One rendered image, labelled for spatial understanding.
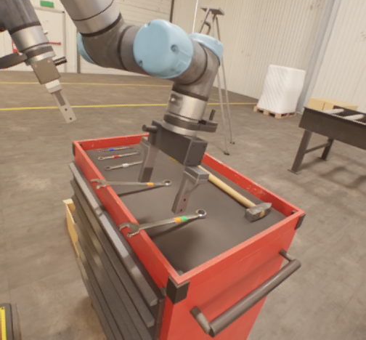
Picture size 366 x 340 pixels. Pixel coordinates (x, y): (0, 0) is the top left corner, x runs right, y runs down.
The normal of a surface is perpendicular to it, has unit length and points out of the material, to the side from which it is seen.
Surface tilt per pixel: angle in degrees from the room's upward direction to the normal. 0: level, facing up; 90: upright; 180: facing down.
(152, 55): 79
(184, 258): 0
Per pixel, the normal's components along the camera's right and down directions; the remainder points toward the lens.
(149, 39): -0.44, 0.11
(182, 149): -0.72, -0.03
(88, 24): -0.04, 0.87
